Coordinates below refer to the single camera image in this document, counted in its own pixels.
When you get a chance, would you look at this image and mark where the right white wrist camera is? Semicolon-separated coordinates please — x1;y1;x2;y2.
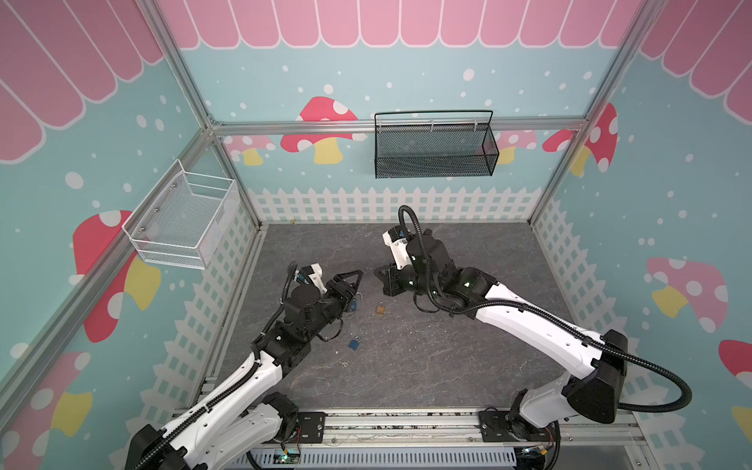
383;226;411;270

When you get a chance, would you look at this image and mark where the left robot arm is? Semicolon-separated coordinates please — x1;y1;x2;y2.
125;264;363;469

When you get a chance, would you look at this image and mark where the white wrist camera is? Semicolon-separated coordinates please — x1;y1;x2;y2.
296;264;326;294
383;226;411;270

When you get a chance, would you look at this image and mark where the black mesh wall basket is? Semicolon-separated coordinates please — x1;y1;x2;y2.
373;110;499;179

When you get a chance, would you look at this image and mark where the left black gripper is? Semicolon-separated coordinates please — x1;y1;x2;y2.
304;270;364;341

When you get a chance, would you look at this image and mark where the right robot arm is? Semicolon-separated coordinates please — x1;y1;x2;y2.
375;226;692;435

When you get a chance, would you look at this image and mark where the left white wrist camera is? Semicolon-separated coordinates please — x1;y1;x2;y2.
296;264;326;294

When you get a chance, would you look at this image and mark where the white mesh wall basket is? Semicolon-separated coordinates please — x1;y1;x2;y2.
123;161;240;270

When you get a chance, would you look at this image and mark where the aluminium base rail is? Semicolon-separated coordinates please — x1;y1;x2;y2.
285;407;645;448

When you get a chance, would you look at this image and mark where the white vented cable duct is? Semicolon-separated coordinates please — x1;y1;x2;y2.
252;448;518;469

